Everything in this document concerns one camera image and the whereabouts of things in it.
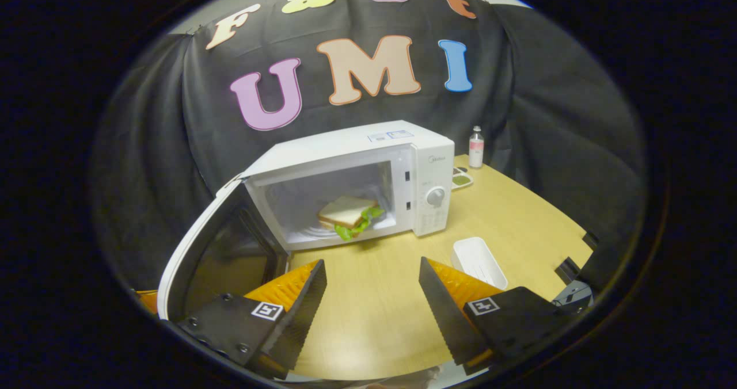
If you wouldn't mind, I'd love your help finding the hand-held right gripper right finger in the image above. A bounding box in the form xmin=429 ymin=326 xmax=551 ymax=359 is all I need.
xmin=419 ymin=257 xmax=576 ymax=375

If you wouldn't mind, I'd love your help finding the white rectangular tray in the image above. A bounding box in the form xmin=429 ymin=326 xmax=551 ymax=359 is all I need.
xmin=451 ymin=237 xmax=508 ymax=291

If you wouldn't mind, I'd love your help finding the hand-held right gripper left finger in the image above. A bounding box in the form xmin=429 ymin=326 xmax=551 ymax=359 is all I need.
xmin=177 ymin=260 xmax=328 ymax=380

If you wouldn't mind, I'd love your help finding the white divided dish of beans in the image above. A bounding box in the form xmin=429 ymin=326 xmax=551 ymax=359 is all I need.
xmin=451 ymin=166 xmax=474 ymax=191

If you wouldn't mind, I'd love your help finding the lettuce sandwich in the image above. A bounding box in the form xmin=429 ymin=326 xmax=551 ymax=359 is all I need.
xmin=317 ymin=196 xmax=385 ymax=241

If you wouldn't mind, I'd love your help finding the small pink label bottle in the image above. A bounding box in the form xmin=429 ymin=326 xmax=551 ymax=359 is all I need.
xmin=468 ymin=126 xmax=485 ymax=169

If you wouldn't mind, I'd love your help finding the black backdrop cloth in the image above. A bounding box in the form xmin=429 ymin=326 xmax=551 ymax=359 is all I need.
xmin=92 ymin=0 xmax=645 ymax=298

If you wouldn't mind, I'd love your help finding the white microwave oven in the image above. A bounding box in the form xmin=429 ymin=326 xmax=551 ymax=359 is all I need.
xmin=157 ymin=120 xmax=455 ymax=322

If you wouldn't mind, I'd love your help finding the black table clamp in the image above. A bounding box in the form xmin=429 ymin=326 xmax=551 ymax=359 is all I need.
xmin=556 ymin=257 xmax=583 ymax=285

